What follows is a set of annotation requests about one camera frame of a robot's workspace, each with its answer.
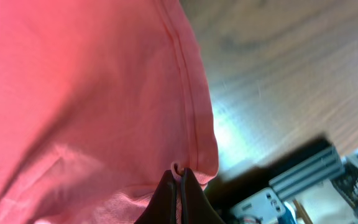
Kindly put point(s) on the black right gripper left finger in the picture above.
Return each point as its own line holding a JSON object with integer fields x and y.
{"x": 163, "y": 204}

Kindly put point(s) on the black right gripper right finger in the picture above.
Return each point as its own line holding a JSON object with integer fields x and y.
{"x": 195, "y": 207}

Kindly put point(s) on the red printed t-shirt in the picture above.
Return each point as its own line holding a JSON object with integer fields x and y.
{"x": 97, "y": 100}

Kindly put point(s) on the grey aluminium frame rail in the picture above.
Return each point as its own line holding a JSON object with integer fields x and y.
{"x": 322, "y": 166}

